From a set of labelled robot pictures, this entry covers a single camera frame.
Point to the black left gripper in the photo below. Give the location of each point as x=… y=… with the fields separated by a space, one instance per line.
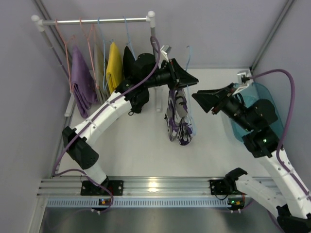
x=173 y=74

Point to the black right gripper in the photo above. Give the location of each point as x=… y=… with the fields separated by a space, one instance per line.
x=217 y=102

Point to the purple camouflage trousers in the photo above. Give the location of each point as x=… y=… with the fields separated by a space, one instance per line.
x=179 y=125

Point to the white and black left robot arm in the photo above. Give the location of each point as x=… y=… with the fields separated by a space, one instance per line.
x=79 y=141

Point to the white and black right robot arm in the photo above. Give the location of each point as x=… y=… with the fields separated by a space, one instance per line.
x=292 y=208

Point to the black trousers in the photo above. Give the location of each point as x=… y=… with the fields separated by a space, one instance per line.
x=134 y=72

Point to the yellow trousers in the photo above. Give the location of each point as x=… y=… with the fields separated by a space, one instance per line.
x=114 y=70

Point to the grey trousers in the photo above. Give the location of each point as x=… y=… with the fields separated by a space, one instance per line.
x=102 y=94

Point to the teal plastic bin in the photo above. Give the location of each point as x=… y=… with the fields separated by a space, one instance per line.
x=249 y=96

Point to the white and metal clothes rack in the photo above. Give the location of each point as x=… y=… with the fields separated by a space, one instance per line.
x=41 y=24

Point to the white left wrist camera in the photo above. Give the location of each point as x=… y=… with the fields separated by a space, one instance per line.
x=164 y=52

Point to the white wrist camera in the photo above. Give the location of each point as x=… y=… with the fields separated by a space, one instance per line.
x=244 y=80
x=164 y=52

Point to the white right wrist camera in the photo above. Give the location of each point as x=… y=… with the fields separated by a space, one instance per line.
x=244 y=80

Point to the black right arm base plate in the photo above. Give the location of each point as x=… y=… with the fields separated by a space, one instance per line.
x=223 y=187

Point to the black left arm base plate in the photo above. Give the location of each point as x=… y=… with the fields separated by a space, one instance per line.
x=115 y=187

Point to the aluminium mounting rail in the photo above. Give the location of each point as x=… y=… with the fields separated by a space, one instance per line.
x=140 y=192

